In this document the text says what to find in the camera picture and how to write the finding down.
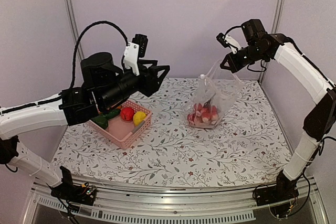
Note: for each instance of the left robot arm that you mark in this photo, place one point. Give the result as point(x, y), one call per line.
point(69, 107)

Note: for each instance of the floral table mat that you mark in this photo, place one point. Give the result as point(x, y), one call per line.
point(248, 147)

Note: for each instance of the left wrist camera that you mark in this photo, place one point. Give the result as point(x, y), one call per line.
point(133, 51)

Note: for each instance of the red toy apple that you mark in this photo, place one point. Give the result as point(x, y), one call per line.
point(127, 113)

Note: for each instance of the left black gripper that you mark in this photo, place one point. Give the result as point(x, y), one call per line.
point(151, 84)

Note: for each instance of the left aluminium frame post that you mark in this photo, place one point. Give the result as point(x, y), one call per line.
point(75, 35)

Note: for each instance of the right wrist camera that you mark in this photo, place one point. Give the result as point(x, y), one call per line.
point(228, 41)

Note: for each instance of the aluminium front rail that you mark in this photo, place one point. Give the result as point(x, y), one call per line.
point(118, 202)

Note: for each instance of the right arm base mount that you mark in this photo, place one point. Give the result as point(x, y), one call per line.
point(284, 194)

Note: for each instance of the clear zip top bag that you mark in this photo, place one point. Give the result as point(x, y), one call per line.
point(217, 87)

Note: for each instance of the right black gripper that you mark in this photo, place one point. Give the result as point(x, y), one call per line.
point(235, 66)

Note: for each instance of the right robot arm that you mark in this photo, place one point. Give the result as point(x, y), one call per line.
point(322, 91)

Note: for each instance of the green toy cucumber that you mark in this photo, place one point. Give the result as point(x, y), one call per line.
point(102, 120)

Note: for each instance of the pink plastic basket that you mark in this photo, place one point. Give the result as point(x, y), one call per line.
point(121, 133)

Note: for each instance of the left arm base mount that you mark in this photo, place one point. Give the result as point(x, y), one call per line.
point(83, 194)

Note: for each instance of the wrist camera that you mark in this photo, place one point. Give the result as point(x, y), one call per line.
point(228, 41)
point(133, 51)

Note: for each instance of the yellow toy pepper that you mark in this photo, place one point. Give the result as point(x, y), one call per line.
point(138, 117)

